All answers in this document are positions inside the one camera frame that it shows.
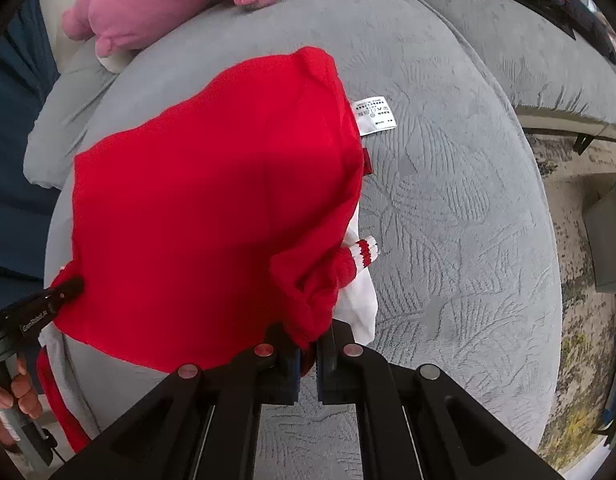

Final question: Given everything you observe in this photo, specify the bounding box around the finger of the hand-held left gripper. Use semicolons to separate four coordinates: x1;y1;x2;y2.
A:
40;276;86;311

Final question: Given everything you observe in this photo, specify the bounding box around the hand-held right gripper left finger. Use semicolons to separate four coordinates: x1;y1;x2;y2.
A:
50;322;303;480

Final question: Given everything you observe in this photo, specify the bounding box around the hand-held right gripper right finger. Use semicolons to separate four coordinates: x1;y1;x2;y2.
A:
315;319;563;480

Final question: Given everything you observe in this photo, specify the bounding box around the red basketball jersey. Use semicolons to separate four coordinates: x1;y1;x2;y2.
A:
38;46;397;373

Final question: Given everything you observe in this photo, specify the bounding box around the person's left hand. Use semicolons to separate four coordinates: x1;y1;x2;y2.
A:
0;357;43;421

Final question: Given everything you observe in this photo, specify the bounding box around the white t-shirt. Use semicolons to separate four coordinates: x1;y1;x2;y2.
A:
332;205;379;346

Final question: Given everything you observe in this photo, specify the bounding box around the blue curtain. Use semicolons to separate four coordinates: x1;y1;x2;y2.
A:
0;0;64;311

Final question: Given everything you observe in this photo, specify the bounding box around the grey sofa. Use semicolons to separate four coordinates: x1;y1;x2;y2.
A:
25;0;616;461

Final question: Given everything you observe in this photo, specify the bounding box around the patterned rug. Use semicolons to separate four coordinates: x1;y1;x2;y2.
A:
518;127;616;473

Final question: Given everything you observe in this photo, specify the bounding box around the grey storage bin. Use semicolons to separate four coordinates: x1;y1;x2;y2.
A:
582;179;616;296

